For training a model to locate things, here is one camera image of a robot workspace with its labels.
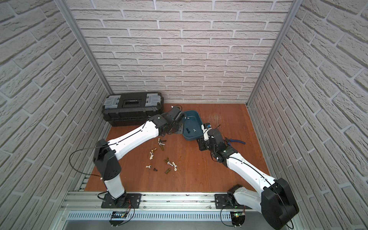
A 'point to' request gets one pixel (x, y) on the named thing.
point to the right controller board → (237, 218)
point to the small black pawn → (155, 169)
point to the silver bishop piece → (169, 164)
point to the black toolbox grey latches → (132, 109)
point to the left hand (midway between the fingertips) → (184, 125)
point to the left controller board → (117, 214)
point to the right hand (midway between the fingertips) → (201, 138)
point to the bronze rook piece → (167, 170)
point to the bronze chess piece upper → (162, 147)
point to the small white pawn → (195, 131)
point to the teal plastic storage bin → (192, 129)
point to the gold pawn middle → (152, 150)
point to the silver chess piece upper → (160, 143)
